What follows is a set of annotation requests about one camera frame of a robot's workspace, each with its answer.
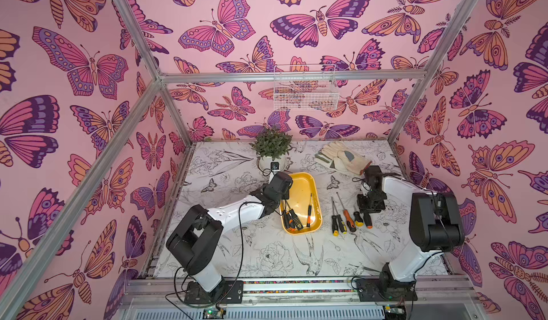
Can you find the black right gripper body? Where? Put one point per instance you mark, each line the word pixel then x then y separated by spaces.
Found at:
pixel 372 202

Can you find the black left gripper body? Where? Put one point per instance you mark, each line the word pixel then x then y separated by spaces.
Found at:
pixel 285 197

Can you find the black yellow stubby screwdriver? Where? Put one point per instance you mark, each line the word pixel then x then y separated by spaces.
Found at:
pixel 357 218

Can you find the yellow plastic storage tray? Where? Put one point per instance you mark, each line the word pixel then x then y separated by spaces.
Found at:
pixel 303 186

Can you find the black yellow Deli screwdriver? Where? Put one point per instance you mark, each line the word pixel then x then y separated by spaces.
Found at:
pixel 334 220

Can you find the small orange precision screwdriver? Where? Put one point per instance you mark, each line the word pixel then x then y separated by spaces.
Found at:
pixel 309 212

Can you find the black orange handled screwdriver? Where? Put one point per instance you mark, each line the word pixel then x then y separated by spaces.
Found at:
pixel 367 220

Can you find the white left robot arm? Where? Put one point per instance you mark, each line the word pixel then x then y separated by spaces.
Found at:
pixel 194 241

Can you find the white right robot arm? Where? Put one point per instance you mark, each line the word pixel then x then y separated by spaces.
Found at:
pixel 435 225

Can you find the black grey screwdriver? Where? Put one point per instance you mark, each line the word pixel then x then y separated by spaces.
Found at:
pixel 293 219

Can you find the white plastic plant pot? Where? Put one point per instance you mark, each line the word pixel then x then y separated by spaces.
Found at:
pixel 264 163

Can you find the cream green work glove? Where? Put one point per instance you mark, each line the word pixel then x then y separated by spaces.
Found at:
pixel 333 163

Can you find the green leafy plant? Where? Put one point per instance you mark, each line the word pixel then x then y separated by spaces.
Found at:
pixel 272 143

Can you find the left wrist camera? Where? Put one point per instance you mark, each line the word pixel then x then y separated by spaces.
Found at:
pixel 275 166

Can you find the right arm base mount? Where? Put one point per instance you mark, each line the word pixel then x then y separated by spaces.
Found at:
pixel 384 288

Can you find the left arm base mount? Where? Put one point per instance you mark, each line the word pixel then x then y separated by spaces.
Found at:
pixel 227 292

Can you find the white wire basket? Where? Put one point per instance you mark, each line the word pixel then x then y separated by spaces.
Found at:
pixel 305 91

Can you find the white slotted cable duct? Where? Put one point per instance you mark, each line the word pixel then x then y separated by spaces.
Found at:
pixel 314 312

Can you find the aluminium frame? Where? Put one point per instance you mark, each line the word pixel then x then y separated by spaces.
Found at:
pixel 77 80

